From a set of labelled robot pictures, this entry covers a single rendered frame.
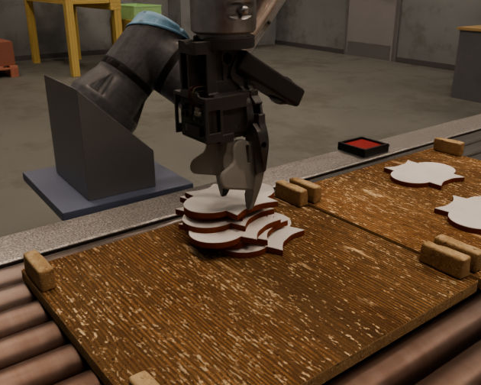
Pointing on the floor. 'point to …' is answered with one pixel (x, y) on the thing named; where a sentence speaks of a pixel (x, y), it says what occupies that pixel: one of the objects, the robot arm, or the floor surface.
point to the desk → (476, 65)
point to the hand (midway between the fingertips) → (240, 192)
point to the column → (64, 197)
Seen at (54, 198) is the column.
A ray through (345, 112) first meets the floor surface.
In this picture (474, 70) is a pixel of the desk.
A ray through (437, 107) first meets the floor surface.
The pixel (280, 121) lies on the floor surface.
